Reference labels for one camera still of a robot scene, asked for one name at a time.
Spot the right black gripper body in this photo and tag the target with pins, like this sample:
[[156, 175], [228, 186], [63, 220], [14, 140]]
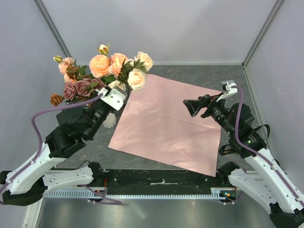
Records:
[[218, 111]]

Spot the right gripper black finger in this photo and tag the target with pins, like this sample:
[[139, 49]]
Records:
[[208, 98], [194, 106]]

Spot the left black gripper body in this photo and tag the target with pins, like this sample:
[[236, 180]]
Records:
[[99, 111]]

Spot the mauve rose flower stem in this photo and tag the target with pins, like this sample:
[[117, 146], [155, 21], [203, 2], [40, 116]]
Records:
[[82, 88]]

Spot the purple pink wrapping paper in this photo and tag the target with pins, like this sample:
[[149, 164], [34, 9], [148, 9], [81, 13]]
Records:
[[155, 124]]

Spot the rust brown rose stem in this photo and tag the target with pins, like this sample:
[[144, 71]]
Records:
[[57, 99]]

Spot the peach peony flower stem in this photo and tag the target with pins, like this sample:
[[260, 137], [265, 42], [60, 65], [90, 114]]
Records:
[[69, 69]]

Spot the pink peony bud stem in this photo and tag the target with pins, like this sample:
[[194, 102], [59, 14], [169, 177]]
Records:
[[103, 65]]

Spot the white small rose stem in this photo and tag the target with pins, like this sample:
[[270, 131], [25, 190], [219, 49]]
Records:
[[129, 73]]

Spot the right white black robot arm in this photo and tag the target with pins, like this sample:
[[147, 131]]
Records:
[[280, 198]]

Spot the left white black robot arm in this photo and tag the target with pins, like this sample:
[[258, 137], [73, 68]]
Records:
[[30, 182]]

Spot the white ribbed vase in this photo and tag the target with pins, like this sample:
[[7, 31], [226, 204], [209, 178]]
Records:
[[110, 121]]

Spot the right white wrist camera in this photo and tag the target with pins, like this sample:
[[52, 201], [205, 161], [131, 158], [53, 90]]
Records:
[[229, 89]]

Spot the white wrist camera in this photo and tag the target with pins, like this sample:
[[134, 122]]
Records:
[[229, 89], [114, 97]]

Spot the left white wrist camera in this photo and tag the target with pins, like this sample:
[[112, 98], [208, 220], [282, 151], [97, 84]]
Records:
[[114, 97]]

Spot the light blue slotted cable duct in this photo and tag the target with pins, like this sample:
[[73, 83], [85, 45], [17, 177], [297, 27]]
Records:
[[216, 194]]

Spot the left aluminium frame post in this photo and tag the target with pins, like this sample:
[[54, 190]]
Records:
[[52, 27]]

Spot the aluminium frame post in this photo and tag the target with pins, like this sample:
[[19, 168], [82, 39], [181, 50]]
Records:
[[52, 27], [262, 32]]

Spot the right aluminium frame post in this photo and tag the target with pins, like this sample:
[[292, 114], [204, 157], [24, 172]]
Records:
[[262, 32]]

